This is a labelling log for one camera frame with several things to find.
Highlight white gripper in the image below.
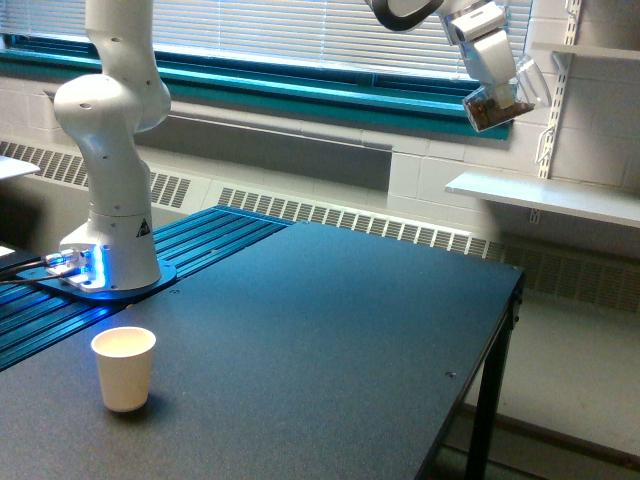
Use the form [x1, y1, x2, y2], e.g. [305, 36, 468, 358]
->
[446, 2, 517, 108]

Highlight clear plastic cup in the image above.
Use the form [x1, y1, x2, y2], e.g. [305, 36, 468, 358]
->
[463, 55, 551, 132]

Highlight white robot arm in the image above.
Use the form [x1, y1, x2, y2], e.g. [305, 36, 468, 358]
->
[48, 1, 531, 294]

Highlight brown almonds in clear cup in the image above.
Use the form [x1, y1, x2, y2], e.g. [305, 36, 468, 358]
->
[465, 99, 535, 132]

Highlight white window blinds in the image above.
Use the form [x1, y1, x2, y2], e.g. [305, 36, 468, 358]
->
[0, 0, 532, 85]

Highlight baseboard radiator vent cover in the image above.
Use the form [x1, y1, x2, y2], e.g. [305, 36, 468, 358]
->
[0, 140, 640, 311]

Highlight black table leg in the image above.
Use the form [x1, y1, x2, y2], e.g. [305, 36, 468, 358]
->
[464, 286, 523, 480]

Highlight white paper cup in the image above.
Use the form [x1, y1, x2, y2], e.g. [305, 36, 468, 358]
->
[90, 326, 156, 413]

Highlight white desk corner at left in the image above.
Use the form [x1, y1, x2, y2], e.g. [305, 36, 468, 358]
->
[0, 156, 40, 180]

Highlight white shelf bracket rail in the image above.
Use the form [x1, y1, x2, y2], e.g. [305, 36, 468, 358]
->
[536, 0, 583, 179]

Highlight upper white wall shelf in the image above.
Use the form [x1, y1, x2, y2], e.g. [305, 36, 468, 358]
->
[531, 42, 640, 61]

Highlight white wall shelf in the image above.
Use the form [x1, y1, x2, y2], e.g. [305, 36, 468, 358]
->
[531, 42, 640, 61]
[445, 171, 639, 228]

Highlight lower white wall shelf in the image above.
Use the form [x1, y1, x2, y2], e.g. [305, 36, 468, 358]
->
[445, 171, 639, 228]

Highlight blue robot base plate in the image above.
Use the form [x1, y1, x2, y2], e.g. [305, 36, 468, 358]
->
[34, 262, 177, 303]

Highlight black cable at base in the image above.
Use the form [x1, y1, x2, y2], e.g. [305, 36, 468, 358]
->
[0, 254, 66, 286]

